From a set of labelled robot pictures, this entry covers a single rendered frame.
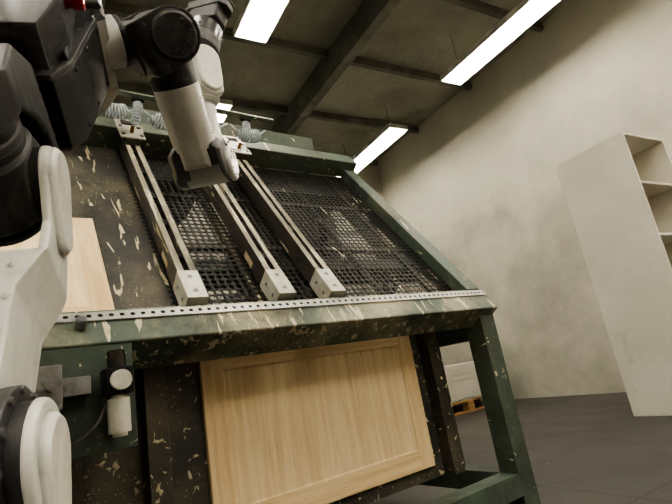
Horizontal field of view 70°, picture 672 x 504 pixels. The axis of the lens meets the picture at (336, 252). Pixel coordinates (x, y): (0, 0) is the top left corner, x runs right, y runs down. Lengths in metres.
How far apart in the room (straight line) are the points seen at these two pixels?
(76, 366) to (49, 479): 0.74
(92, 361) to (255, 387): 0.58
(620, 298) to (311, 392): 2.98
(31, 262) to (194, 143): 0.48
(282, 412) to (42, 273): 1.17
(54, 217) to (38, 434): 0.28
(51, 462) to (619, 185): 4.06
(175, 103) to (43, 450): 0.68
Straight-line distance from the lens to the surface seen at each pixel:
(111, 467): 1.55
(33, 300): 0.66
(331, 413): 1.80
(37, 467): 0.53
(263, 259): 1.66
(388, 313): 1.70
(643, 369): 4.25
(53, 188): 0.70
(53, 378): 1.16
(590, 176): 4.37
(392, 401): 1.97
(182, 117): 1.02
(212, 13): 1.32
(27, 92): 0.72
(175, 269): 1.52
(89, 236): 1.68
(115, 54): 0.98
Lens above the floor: 0.64
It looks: 15 degrees up
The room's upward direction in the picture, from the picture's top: 10 degrees counter-clockwise
